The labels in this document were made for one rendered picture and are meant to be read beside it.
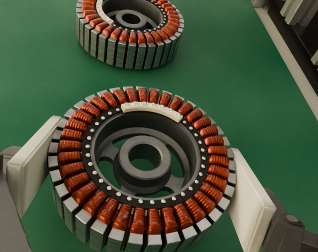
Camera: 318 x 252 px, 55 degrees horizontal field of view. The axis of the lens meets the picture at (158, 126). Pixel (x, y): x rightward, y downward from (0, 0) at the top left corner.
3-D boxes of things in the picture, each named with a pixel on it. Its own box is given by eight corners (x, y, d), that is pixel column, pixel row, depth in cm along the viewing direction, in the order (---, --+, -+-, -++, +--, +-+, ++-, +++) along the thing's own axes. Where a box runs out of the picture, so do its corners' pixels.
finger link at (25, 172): (19, 223, 14) (2, 221, 14) (59, 158, 21) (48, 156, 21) (23, 165, 13) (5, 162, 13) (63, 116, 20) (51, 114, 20)
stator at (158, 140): (224, 278, 17) (250, 257, 15) (25, 250, 16) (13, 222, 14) (214, 130, 25) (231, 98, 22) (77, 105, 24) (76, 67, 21)
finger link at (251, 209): (262, 205, 14) (278, 207, 14) (228, 146, 21) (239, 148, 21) (244, 256, 15) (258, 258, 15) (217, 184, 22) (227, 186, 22)
